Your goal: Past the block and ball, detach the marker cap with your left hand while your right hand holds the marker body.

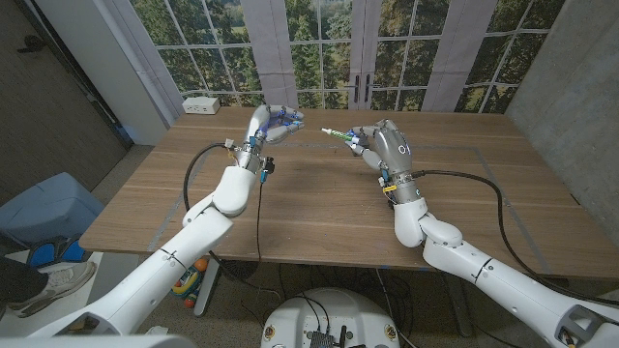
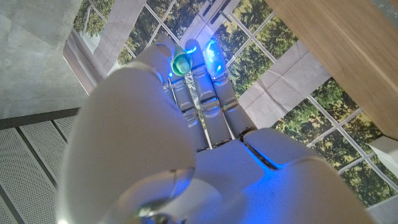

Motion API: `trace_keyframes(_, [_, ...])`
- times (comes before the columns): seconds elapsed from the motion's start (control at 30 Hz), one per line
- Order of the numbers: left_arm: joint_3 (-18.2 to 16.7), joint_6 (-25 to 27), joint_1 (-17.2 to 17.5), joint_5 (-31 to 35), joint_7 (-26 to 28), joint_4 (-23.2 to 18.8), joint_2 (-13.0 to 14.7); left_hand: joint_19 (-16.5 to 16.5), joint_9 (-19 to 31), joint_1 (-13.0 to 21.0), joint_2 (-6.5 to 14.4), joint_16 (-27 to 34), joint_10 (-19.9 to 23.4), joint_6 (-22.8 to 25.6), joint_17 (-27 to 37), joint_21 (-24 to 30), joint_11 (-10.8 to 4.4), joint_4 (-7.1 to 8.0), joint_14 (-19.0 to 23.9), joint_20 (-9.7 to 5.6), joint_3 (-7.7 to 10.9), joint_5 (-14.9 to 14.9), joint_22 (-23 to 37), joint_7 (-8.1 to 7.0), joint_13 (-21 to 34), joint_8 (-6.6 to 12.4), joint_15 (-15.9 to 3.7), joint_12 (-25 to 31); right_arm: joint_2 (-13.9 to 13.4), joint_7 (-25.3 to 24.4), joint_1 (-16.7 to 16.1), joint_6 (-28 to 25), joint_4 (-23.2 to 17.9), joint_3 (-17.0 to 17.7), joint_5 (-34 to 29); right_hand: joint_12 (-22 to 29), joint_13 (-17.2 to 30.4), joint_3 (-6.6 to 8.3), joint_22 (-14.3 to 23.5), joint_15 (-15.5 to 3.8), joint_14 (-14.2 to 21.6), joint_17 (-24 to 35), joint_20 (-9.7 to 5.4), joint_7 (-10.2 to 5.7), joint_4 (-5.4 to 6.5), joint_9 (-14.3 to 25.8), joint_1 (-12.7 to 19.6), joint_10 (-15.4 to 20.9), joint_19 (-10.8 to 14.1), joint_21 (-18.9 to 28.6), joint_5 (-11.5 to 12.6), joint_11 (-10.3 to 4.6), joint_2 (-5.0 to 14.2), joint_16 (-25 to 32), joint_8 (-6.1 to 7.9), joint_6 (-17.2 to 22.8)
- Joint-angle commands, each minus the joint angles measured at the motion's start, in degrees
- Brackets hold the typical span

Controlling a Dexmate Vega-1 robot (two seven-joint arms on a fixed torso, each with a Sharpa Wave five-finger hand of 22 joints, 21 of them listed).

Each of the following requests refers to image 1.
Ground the grey sneaker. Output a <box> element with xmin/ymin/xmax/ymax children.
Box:
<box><xmin>7</xmin><ymin>260</ymin><xmax>98</xmax><ymax>319</ymax></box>

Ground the black round mesh object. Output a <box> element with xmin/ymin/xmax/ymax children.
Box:
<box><xmin>221</xmin><ymin>259</ymin><xmax>260</xmax><ymax>282</ymax></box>

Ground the grey table leg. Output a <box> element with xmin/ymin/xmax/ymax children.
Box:
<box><xmin>192</xmin><ymin>258</ymin><xmax>222</xmax><ymax>318</ymax></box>
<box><xmin>442</xmin><ymin>270</ymin><xmax>475</xmax><ymax>338</ymax></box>

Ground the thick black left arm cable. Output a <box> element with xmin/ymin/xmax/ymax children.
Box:
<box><xmin>182</xmin><ymin>140</ymin><xmax>236</xmax><ymax>214</ymax></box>

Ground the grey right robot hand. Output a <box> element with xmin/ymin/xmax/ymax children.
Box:
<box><xmin>345</xmin><ymin>119</ymin><xmax>422</xmax><ymax>206</ymax></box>

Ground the printed window backdrop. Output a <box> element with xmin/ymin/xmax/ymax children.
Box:
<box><xmin>103</xmin><ymin>0</ymin><xmax>567</xmax><ymax>115</ymax></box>

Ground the blue padded object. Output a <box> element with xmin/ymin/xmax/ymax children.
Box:
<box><xmin>26</xmin><ymin>235</ymin><xmax>88</xmax><ymax>268</ymax></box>

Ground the colourful plastic toy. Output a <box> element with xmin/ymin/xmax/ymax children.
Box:
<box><xmin>169</xmin><ymin>268</ymin><xmax>203</xmax><ymax>301</ymax></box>

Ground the blue-grey bin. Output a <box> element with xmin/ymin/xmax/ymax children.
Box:
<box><xmin>0</xmin><ymin>172</ymin><xmax>106</xmax><ymax>252</ymax></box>

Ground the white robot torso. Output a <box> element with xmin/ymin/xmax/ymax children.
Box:
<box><xmin>260</xmin><ymin>287</ymin><xmax>401</xmax><ymax>348</ymax></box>

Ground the thin black left camera cable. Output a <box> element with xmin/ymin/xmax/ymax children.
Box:
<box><xmin>252</xmin><ymin>181</ymin><xmax>265</xmax><ymax>262</ymax></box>

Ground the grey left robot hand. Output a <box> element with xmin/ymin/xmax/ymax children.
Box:
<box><xmin>236</xmin><ymin>103</ymin><xmax>307</xmax><ymax>173</ymax></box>

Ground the white marker body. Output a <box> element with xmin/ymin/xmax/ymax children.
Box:
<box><xmin>332</xmin><ymin>130</ymin><xmax>362</xmax><ymax>145</ymax></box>

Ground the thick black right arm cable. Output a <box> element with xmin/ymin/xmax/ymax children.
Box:
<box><xmin>410</xmin><ymin>168</ymin><xmax>619</xmax><ymax>307</ymax></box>

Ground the person's black trouser leg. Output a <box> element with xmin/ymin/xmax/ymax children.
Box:
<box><xmin>0</xmin><ymin>255</ymin><xmax>49</xmax><ymax>305</ymax></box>

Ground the white power strip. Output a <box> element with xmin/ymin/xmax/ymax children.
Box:
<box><xmin>182</xmin><ymin>96</ymin><xmax>221</xmax><ymax>116</ymax></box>

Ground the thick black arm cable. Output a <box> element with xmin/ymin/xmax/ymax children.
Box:
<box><xmin>182</xmin><ymin>140</ymin><xmax>236</xmax><ymax>214</ymax></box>
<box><xmin>410</xmin><ymin>168</ymin><xmax>619</xmax><ymax>307</ymax></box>

